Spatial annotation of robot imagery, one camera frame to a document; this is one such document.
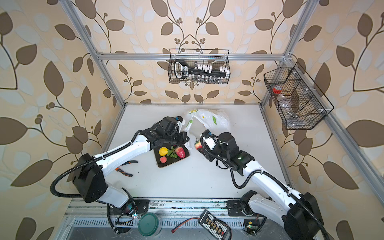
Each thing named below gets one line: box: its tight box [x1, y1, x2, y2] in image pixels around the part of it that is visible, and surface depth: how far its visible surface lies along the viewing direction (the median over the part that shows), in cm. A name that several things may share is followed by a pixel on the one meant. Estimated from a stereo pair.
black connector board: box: [197, 209, 230, 240], surface depth 70 cm
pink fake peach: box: [159, 156, 168, 164], surface depth 90 cm
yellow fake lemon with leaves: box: [158, 146, 178, 159], surface depth 91 cm
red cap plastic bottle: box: [272, 85, 297, 119], surface depth 80 cm
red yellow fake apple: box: [195, 141, 203, 150], surface depth 77 cm
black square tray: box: [153, 144, 190, 168], surface depth 92 cm
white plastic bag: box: [184, 109, 231, 150], surface depth 88 cm
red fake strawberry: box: [175, 146, 186, 159], surface depth 92 cm
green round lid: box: [138, 212, 160, 237], surface depth 63 cm
